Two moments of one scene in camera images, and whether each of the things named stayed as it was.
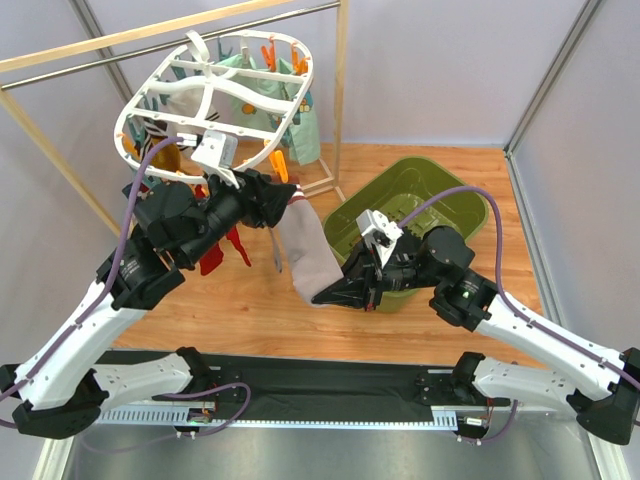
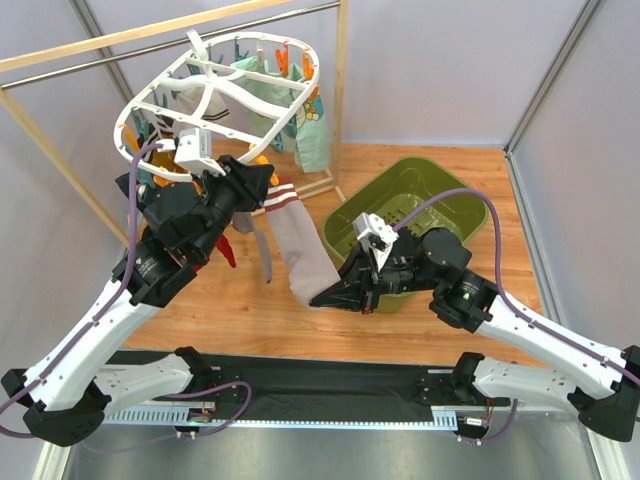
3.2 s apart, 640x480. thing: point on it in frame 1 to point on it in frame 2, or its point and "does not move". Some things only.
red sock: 233,235 to 224,246
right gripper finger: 360,264 does not move
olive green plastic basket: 393,190 does not move
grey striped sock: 276,250 to 244,223
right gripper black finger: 347,291 does not move
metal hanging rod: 171,46 does not move
